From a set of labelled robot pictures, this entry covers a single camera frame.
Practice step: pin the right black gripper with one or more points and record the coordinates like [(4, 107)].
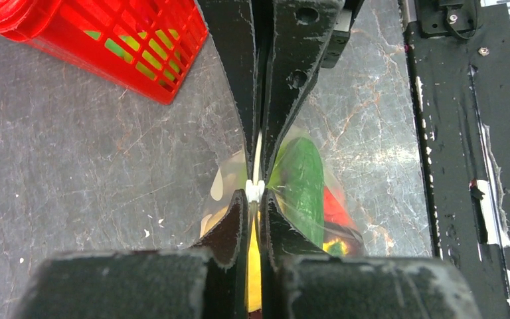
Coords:
[(299, 37)]

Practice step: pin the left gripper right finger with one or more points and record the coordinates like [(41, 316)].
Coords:
[(299, 280)]

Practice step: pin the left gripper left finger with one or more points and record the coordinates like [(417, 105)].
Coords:
[(205, 280)]

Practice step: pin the yellow lemon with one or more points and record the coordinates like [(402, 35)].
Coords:
[(254, 273)]

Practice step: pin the red apple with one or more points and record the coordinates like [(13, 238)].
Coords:
[(333, 211)]

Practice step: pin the clear dotted zip bag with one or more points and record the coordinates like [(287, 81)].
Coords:
[(338, 241)]

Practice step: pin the green chili pepper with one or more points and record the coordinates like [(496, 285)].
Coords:
[(298, 180)]

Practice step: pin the red plastic basket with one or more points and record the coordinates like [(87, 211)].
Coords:
[(145, 46)]

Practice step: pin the green cucumber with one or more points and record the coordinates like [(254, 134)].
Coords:
[(146, 54)]

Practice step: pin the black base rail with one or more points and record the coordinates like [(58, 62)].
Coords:
[(459, 65)]

